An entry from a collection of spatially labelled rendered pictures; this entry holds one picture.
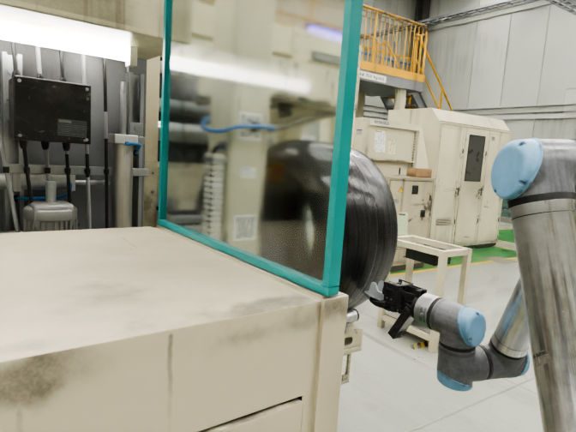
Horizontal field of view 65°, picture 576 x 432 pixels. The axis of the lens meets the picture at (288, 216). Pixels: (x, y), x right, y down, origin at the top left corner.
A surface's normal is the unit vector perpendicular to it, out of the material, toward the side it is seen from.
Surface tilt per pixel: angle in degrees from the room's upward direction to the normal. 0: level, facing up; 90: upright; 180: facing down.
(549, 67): 90
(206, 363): 90
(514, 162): 86
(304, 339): 90
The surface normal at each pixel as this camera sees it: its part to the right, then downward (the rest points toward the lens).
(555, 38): -0.82, 0.02
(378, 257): 0.59, 0.29
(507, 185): -0.98, -0.11
